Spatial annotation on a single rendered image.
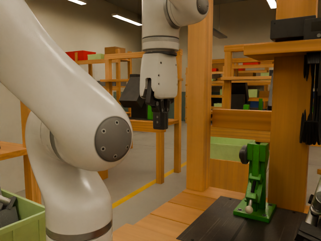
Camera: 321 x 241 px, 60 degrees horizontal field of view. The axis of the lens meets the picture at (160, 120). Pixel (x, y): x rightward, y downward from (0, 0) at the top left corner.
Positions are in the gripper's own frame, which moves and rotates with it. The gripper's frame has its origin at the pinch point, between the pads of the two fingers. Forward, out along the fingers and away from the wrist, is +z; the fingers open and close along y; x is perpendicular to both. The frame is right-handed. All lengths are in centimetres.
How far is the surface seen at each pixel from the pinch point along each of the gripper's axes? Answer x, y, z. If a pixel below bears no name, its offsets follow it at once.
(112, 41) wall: -703, -787, -190
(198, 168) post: -19, -66, 31
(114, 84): -364, -405, -16
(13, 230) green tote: -47, 10, 36
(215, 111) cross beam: -14, -74, 3
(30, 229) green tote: -47, 4, 38
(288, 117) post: 20, -66, 4
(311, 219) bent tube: 31, -33, 30
